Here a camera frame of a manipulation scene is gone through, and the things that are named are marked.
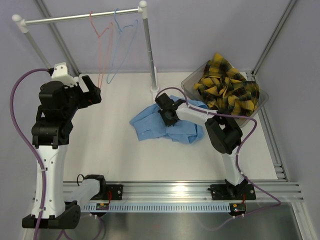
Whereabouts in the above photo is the light blue shirt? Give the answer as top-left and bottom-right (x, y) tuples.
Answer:
(129, 103), (205, 145)

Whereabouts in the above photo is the yellow plaid shirt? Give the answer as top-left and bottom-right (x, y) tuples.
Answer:
(193, 53), (260, 117)

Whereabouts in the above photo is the light blue wire hanger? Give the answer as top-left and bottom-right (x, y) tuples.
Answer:
(106, 8), (139, 85)

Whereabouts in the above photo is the pink wire hanger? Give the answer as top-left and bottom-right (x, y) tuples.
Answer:
(89, 11), (114, 89)

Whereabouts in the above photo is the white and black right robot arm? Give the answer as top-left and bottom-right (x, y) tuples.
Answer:
(155, 93), (257, 201)

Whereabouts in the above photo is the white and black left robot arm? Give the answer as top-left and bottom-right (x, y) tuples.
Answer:
(22, 75), (108, 230)

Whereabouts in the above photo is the clear plastic bin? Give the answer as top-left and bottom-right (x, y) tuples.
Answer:
(181, 63), (269, 128)

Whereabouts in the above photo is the white and metal clothes rack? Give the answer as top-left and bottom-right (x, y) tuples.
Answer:
(2, 0), (159, 99)

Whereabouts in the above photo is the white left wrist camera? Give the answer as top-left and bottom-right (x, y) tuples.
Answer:
(49, 62), (79, 89)

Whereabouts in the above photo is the aluminium frame post left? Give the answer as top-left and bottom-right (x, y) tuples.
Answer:
(33, 0), (81, 76)

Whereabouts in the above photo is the aluminium frame post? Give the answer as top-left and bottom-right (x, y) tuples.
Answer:
(33, 0), (81, 76)
(251, 0), (299, 77)

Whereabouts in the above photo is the perforated white cable duct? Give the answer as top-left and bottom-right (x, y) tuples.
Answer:
(81, 202), (231, 213)

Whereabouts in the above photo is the aluminium mounting rail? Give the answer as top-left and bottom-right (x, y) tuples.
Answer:
(108, 180), (304, 203)

